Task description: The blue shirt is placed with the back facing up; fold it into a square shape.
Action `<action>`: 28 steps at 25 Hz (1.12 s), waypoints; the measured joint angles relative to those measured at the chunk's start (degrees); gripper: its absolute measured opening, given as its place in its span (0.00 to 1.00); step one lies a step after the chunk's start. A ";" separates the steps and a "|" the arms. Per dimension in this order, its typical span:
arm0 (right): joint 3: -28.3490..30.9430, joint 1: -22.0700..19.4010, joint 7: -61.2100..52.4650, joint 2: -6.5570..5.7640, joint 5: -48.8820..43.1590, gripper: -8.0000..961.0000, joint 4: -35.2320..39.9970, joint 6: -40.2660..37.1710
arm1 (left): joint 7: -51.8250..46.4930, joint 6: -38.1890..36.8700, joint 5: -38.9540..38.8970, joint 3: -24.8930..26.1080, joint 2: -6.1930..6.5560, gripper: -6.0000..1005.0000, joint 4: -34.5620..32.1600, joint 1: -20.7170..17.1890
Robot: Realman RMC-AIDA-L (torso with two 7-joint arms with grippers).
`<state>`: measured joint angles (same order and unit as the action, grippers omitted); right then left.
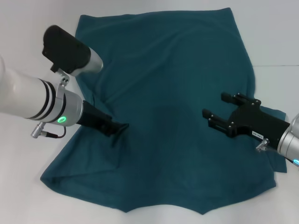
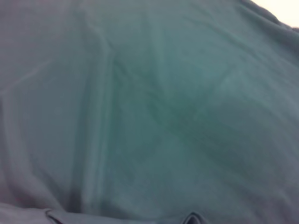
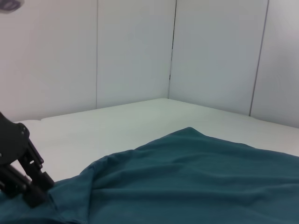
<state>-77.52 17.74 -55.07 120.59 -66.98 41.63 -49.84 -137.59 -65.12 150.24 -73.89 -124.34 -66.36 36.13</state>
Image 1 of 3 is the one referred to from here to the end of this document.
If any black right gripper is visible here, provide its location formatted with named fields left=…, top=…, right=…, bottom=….
left=202, top=92, right=291, bottom=146

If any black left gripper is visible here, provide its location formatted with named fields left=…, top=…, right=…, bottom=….
left=76, top=100, right=130, bottom=138

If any dark cable with silver plug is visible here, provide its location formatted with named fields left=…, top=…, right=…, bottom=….
left=30, top=122, right=68, bottom=140

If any teal blue shirt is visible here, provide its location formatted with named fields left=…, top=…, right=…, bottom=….
left=40, top=7, right=287, bottom=213

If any silver stud on right gripper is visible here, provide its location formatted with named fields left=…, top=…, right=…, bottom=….
left=255, top=138, right=270, bottom=152

